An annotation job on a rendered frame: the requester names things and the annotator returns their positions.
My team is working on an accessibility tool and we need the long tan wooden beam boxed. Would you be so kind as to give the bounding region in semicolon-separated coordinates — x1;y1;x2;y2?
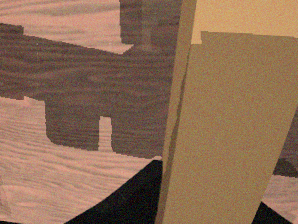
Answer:
154;0;298;224

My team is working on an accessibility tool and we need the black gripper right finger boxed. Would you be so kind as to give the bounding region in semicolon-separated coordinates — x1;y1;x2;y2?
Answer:
251;201;291;224

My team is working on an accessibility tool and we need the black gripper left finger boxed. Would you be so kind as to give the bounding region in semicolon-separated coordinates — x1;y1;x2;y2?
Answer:
64;160;162;224

